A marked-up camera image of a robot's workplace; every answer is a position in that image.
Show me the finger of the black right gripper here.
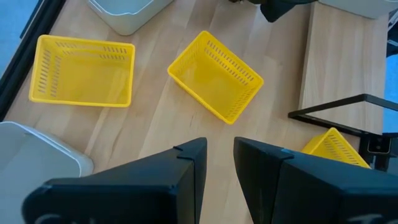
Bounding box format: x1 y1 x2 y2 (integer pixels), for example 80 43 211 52
259 0 299 23

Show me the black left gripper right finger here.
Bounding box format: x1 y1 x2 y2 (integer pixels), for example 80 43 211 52
233 136 398 224

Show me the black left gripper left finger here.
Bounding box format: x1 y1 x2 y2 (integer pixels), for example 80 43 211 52
21 136 208 224

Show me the yellow slotted plastic basket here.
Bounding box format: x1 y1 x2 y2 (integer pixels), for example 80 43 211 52
167 30 265 126
300 126 373 170
29 34 136 108

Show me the wooden shelf board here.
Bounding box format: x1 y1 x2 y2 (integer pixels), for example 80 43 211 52
298 1 389 135

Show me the black metal shelf frame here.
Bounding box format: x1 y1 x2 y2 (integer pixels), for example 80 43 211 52
287 93 398 172

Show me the black aluminium table frame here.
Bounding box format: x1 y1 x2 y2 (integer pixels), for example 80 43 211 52
0 0 68 122

